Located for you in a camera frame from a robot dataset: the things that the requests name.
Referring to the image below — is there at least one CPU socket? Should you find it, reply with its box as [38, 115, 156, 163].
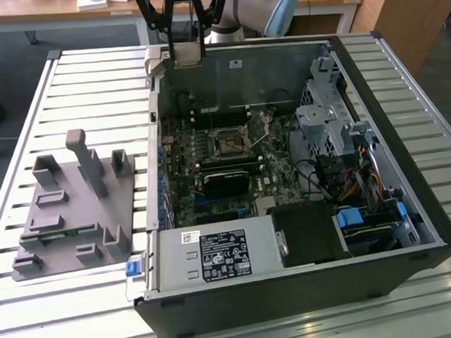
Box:
[212, 126, 253, 160]

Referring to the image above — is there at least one blue case latch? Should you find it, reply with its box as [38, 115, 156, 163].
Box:
[125, 258, 145, 278]

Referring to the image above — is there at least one metal socket cover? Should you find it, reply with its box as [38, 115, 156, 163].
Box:
[243, 107, 276, 141]

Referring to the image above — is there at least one grey parts rack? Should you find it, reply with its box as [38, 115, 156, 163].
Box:
[4, 125, 142, 283]

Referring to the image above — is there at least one silver power supply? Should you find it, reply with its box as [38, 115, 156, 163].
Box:
[147, 214, 289, 295]

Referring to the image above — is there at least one silver metal drive cage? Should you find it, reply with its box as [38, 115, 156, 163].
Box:
[292, 54, 353, 161]

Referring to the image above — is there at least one silver CPU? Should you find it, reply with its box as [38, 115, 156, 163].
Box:
[172, 41, 202, 70]

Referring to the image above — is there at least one silver disk bay frame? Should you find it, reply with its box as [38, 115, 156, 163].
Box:
[344, 119, 422, 251]

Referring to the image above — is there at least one black graphics card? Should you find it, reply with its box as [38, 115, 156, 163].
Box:
[201, 169, 252, 197]

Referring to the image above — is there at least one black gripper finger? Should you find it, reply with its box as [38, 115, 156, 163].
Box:
[131, 0, 182, 72]
[191, 0, 235, 62]

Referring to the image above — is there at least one orange wire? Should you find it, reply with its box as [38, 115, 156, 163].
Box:
[369, 170, 385, 199]

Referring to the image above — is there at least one blue disk carrier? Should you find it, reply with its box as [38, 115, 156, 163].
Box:
[335, 206, 366, 231]

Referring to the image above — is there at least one small silver heatsink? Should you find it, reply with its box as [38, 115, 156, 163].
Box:
[256, 197, 280, 216]

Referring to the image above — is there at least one plain white box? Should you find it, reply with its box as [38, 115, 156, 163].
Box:
[77, 0, 109, 11]

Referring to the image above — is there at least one green RAM stick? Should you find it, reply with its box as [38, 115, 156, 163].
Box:
[39, 228, 82, 240]

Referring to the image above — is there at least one wire locking lever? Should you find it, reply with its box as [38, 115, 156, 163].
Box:
[249, 132, 268, 149]

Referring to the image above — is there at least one black hard disk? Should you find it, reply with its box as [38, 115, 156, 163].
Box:
[341, 220, 401, 257]

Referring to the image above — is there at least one black PC case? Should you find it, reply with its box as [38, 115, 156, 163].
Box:
[119, 27, 451, 338]

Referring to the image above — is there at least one green motherboard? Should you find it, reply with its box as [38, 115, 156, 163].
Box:
[157, 104, 301, 230]

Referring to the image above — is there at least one wooden cabinet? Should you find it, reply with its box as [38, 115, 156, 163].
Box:
[348, 0, 451, 80]

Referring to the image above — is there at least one wooden desk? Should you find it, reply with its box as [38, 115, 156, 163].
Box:
[0, 0, 366, 53]

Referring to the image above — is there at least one black cable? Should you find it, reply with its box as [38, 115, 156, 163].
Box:
[287, 113, 336, 206]

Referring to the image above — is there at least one yellow wire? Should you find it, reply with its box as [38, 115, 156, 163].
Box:
[339, 182, 364, 202]

